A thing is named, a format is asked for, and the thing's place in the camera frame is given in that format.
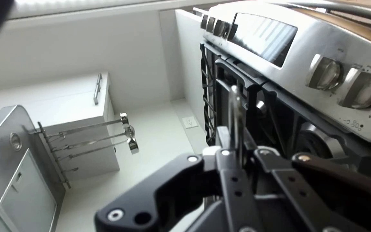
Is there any range knob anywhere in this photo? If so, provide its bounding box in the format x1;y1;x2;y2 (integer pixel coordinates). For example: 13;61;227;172
307;54;343;92
339;68;371;110

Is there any white wall outlet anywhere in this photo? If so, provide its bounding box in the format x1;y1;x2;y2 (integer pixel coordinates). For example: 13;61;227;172
182;116;198;129

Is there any white upper cabinet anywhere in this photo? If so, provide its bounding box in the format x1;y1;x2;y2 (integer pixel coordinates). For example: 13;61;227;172
0;72;119;181

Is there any stainless range hood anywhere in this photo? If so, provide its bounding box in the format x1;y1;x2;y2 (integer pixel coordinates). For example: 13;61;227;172
0;104;66;232

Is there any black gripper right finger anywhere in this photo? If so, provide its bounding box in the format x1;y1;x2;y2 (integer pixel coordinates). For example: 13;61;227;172
254;146;371;232

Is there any silver pot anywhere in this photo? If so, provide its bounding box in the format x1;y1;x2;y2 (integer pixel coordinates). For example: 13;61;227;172
220;85;246;156

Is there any left range knob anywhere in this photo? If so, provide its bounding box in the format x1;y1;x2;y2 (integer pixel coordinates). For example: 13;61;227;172
339;68;371;110

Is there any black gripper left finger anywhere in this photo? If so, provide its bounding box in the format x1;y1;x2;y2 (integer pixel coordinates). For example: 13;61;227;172
94;150;263;232

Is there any hanging ladles right group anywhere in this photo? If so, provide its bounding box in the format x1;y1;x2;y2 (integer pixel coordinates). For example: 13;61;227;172
34;114;139;187

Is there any stainless steel gas range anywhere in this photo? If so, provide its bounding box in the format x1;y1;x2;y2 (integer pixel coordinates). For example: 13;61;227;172
197;0;371;177

